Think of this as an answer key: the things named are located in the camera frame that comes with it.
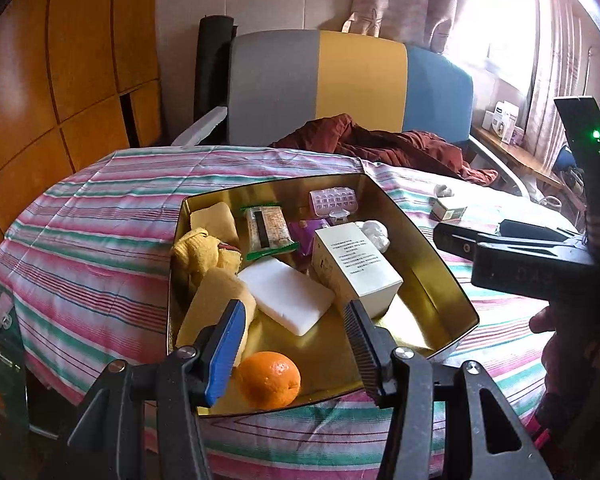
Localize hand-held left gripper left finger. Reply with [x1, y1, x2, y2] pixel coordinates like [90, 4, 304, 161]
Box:
[67, 299, 248, 480]

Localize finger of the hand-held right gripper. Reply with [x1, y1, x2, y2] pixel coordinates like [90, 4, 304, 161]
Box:
[497, 218, 581, 243]
[432, 221, 486, 263]

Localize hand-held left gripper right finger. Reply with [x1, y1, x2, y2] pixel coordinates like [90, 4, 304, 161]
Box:
[342, 299, 553, 480]

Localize gold metal tin box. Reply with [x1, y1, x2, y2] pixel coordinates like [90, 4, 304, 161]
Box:
[166, 172, 481, 417]

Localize large yellow sponge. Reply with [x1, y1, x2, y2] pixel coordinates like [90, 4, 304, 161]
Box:
[176, 266, 257, 368]

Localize orange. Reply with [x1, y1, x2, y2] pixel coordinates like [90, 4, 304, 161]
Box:
[236, 351, 302, 409]

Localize white sponge block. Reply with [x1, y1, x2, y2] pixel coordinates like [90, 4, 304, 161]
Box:
[236, 256, 336, 337]

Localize white tissue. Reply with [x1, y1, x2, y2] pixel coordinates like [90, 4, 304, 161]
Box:
[355, 220, 391, 253]

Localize tall white carton box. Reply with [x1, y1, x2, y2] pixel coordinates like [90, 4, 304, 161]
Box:
[311, 222, 405, 320]

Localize yellow cloth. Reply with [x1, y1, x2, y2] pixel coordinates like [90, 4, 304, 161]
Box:
[172, 227, 243, 301]

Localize green-edged snack bar packet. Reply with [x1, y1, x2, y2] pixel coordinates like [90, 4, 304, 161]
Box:
[239, 203, 300, 262]

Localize small yellow sponge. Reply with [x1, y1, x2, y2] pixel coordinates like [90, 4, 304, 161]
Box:
[189, 202, 240, 248]

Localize purple snack packet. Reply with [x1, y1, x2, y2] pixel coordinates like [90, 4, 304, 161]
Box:
[286, 220, 326, 258]

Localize pink dotted plastic case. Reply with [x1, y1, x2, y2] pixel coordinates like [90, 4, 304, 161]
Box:
[308, 186, 363, 221]

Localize person's right forearm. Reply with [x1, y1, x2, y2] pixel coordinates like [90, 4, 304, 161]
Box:
[525, 390, 600, 480]

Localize person's right hand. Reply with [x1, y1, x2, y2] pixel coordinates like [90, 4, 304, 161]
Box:
[527, 306, 581, 401]

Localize small white green box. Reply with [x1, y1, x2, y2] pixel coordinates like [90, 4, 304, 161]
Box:
[429, 196, 468, 223]

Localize wooden shelf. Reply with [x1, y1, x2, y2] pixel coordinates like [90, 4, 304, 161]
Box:
[472, 125, 566, 188]

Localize white box with blue top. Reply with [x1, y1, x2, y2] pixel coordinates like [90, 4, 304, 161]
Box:
[495, 101, 521, 141]

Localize dark red garment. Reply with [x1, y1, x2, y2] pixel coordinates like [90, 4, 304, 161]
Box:
[270, 112, 498, 186]

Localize sheer window curtain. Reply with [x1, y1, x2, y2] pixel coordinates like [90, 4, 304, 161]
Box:
[525, 0, 600, 171]

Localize striped tablecloth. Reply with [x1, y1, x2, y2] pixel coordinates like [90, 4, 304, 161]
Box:
[0, 145, 588, 480]

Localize grey yellow blue chair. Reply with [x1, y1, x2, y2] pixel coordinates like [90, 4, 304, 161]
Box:
[172, 29, 531, 198]

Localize wooden wardrobe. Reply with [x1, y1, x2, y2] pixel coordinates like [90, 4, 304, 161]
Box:
[0, 0, 166, 246]

